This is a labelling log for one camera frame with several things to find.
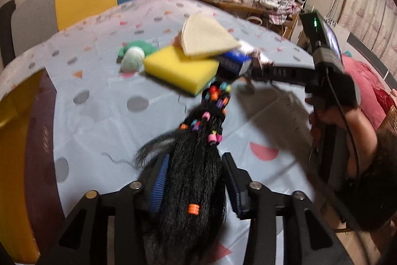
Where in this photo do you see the blue tissue pack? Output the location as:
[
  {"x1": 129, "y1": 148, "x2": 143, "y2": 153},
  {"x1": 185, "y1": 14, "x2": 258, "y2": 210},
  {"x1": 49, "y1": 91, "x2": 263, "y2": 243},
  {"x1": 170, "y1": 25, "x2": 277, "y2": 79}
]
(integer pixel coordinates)
[{"x1": 215, "y1": 50, "x2": 252, "y2": 81}]

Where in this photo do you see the black beaded hair braid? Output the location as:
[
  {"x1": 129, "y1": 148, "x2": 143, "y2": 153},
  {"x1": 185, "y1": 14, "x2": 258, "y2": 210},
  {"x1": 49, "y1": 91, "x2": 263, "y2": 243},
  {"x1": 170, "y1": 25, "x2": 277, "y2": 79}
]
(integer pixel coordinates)
[{"x1": 135, "y1": 81, "x2": 232, "y2": 264}]

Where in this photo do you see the cream felt cloth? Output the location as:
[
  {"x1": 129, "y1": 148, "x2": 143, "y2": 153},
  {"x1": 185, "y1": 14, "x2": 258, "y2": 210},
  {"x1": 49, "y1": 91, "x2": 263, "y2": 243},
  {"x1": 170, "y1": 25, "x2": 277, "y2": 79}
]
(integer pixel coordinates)
[{"x1": 179, "y1": 14, "x2": 240, "y2": 59}]

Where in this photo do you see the yellow sponge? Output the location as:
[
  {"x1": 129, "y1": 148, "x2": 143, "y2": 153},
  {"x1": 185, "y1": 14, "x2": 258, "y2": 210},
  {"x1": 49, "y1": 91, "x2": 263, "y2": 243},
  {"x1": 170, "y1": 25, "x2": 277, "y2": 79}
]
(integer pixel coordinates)
[{"x1": 143, "y1": 45, "x2": 219, "y2": 95}]

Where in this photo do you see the green white bottle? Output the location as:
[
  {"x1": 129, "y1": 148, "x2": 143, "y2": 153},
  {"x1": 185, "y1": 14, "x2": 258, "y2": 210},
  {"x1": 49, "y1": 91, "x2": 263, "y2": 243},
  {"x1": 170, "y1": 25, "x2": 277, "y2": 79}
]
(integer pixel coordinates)
[{"x1": 118, "y1": 40, "x2": 158, "y2": 73}]

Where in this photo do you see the right hand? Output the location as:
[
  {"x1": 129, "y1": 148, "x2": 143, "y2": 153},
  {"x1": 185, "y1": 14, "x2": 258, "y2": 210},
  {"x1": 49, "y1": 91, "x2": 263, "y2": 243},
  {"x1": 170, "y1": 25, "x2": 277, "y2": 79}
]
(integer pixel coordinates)
[{"x1": 309, "y1": 106, "x2": 377, "y2": 174}]

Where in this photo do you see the pink cushion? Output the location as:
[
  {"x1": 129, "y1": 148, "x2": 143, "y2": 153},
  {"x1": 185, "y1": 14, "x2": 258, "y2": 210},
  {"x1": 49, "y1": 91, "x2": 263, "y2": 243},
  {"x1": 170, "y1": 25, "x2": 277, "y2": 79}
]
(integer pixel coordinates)
[{"x1": 342, "y1": 54, "x2": 396, "y2": 130}]

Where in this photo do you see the cluttered side table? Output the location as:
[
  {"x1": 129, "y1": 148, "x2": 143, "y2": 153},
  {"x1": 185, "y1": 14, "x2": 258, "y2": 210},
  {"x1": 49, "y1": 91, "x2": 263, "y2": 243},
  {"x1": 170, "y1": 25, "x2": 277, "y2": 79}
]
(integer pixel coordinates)
[{"x1": 198, "y1": 0, "x2": 307, "y2": 40}]

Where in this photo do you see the patterned white tablecloth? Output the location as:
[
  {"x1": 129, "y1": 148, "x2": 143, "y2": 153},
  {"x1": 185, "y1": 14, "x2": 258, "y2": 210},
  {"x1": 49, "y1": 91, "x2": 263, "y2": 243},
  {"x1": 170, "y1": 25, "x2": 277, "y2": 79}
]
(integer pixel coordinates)
[{"x1": 1, "y1": 0, "x2": 313, "y2": 216}]

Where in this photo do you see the gold metal tray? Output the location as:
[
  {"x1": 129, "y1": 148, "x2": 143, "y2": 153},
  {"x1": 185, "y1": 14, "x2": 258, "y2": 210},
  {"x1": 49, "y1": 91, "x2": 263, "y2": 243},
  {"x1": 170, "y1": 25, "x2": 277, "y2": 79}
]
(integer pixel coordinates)
[{"x1": 1, "y1": 69, "x2": 65, "y2": 264}]

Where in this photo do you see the black rolled mat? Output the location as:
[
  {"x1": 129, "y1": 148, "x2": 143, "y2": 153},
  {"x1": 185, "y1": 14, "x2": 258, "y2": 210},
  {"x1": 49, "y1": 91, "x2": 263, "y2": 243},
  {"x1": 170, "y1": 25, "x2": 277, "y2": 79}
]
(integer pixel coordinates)
[{"x1": 0, "y1": 0, "x2": 16, "y2": 67}]

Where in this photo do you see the black cable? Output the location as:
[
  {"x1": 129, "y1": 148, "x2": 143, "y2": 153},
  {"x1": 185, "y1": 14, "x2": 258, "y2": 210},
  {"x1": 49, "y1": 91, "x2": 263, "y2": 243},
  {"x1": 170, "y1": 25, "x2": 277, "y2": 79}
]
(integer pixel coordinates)
[{"x1": 325, "y1": 69, "x2": 362, "y2": 178}]

